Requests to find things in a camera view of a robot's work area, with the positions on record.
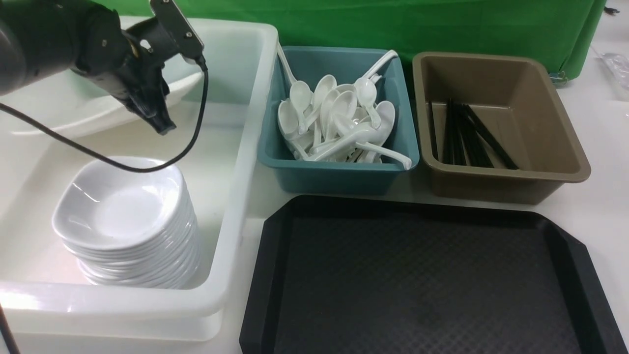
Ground black serving tray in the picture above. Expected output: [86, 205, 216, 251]
[239, 195, 628, 354]

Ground green cloth backdrop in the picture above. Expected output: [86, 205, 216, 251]
[98, 0, 608, 81]

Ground clear plastic bag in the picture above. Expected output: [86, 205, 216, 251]
[600, 53, 629, 99]

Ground stack of white bowls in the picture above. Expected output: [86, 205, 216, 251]
[52, 161, 201, 289]

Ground large white square plate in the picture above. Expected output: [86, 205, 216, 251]
[0, 57, 204, 138]

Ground black chopsticks in bin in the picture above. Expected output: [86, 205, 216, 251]
[427, 99, 519, 170]

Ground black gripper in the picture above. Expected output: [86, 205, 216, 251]
[74, 17, 176, 135]

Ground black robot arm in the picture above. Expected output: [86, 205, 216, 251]
[0, 0, 176, 135]

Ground large white plastic tub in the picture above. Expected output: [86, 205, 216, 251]
[1, 18, 277, 341]

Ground brown plastic bin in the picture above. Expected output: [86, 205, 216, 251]
[412, 52, 591, 205]

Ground black cable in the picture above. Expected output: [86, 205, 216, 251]
[0, 57, 209, 174]

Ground teal plastic bin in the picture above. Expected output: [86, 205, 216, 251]
[257, 46, 420, 195]

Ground pile of white spoons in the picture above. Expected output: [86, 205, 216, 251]
[276, 45, 412, 170]

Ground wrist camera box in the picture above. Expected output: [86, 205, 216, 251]
[149, 0, 205, 66]

